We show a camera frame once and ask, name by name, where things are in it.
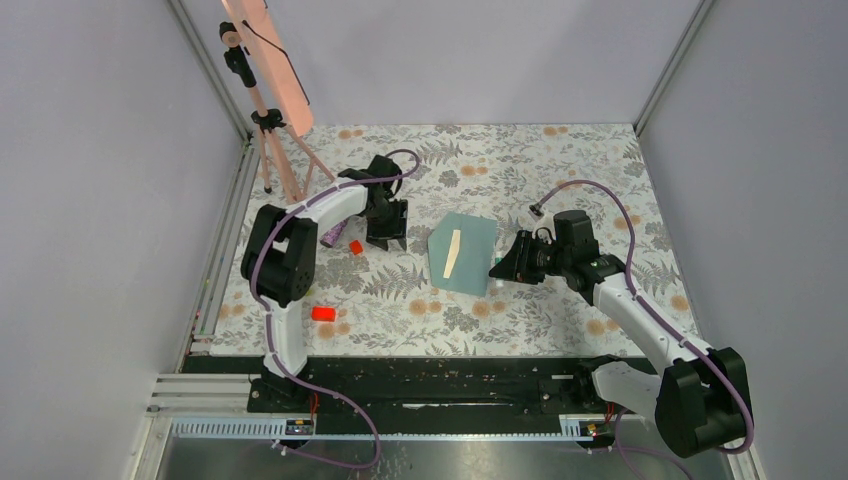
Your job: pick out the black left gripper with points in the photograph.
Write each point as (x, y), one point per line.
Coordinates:
(395, 230)

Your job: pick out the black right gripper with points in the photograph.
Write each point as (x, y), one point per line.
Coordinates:
(516, 265)

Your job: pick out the small glue stick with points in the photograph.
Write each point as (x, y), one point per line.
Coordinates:
(499, 283)

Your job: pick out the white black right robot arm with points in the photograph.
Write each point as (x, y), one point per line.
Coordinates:
(697, 396)

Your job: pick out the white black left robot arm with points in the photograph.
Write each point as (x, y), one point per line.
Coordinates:
(279, 260)

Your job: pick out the small red cube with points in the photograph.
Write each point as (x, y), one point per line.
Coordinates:
(356, 247)

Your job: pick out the purple glitter microphone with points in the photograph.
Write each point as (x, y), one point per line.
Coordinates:
(332, 236)

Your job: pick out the floral table mat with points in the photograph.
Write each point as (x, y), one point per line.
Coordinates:
(385, 301)

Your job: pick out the red cylinder block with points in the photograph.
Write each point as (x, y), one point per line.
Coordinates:
(324, 314)

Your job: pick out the pink tripod stand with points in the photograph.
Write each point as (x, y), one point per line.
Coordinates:
(269, 123)

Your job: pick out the pink light panel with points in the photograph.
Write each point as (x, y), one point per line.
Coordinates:
(253, 21)

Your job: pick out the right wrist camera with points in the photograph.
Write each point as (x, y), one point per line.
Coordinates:
(542, 225)

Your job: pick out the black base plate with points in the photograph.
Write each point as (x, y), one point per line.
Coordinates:
(422, 395)

